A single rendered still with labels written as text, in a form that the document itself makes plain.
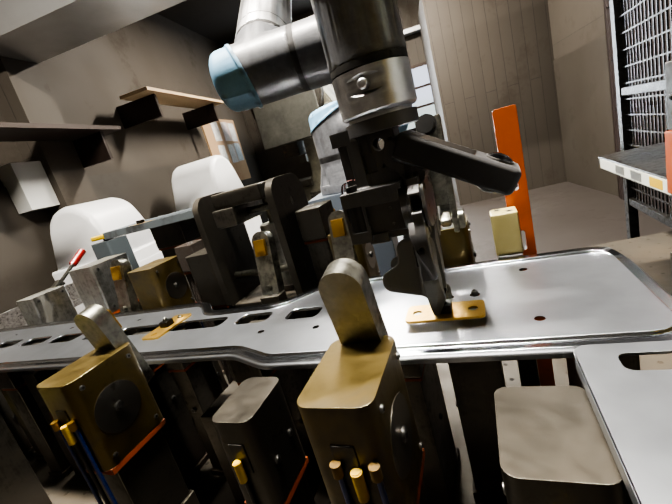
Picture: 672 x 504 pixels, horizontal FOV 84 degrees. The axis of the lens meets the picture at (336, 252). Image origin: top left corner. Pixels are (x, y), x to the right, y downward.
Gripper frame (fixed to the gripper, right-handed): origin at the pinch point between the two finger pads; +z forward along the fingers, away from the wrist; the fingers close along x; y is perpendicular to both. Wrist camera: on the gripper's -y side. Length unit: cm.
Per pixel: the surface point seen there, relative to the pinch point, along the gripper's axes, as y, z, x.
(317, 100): 178, -91, -468
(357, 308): 4.7, -5.9, 12.9
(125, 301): 70, 0, -17
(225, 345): 28.7, 2.1, 2.8
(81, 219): 249, -23, -142
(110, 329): 38.7, -5.1, 9.3
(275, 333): 22.0, 2.1, 0.6
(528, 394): -6.6, 4.2, 10.6
